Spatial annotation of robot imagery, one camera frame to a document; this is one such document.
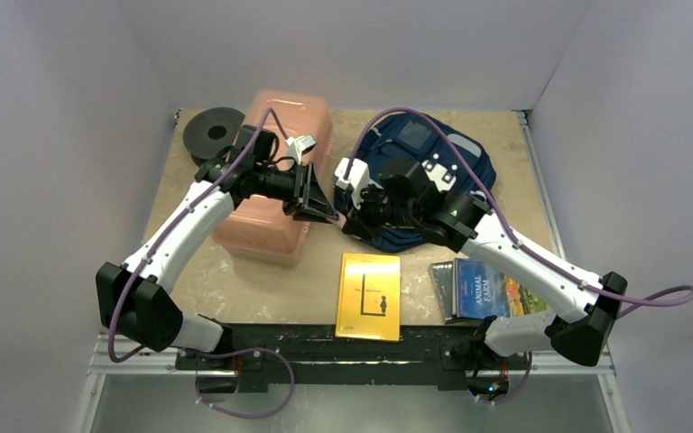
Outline yellow book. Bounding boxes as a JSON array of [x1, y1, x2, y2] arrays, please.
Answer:
[[335, 253, 401, 343]]

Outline navy blue student backpack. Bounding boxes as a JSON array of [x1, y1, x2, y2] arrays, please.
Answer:
[[334, 111, 497, 253]]

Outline pink pen toy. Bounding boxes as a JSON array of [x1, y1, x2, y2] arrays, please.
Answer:
[[331, 216, 346, 228]]

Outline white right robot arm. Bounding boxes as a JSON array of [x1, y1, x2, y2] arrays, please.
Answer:
[[334, 157, 627, 367]]

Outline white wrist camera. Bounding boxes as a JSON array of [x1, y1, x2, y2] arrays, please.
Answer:
[[284, 134, 317, 164], [333, 157, 370, 208]]

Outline dark book under blue book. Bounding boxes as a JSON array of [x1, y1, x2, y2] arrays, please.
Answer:
[[429, 261, 457, 324]]

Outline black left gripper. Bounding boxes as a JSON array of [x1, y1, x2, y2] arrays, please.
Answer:
[[254, 161, 338, 224]]

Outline black filament spool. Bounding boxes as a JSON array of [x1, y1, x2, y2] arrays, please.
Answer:
[[182, 107, 245, 166]]

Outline pink translucent storage box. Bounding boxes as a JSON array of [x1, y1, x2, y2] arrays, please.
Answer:
[[211, 89, 333, 265]]

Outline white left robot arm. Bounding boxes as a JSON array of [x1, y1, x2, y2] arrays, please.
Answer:
[[95, 124, 339, 369]]

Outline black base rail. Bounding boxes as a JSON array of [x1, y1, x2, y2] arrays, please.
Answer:
[[175, 321, 528, 396]]

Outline aluminium frame rail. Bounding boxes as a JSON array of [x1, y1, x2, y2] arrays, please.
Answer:
[[531, 343, 615, 375]]

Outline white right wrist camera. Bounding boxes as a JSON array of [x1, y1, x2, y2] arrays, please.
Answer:
[[333, 157, 370, 208]]

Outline blue Animal Farm book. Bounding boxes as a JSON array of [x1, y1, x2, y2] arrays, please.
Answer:
[[452, 258, 548, 320]]

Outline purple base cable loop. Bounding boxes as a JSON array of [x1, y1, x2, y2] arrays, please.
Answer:
[[195, 347, 296, 420]]

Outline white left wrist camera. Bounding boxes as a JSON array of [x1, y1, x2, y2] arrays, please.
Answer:
[[284, 134, 317, 164]]

